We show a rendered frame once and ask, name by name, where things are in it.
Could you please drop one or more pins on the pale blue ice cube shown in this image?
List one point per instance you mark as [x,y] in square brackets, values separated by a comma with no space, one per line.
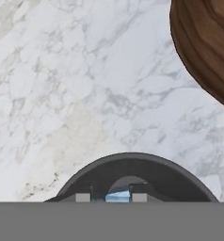
[118,196]

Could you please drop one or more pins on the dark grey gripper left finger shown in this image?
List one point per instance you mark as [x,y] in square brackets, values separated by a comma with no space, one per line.
[82,197]

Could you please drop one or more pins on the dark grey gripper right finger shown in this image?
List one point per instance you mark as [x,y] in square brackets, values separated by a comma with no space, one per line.
[139,197]

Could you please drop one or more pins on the brown wooden bowl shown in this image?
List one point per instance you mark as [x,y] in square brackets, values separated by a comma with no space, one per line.
[204,44]

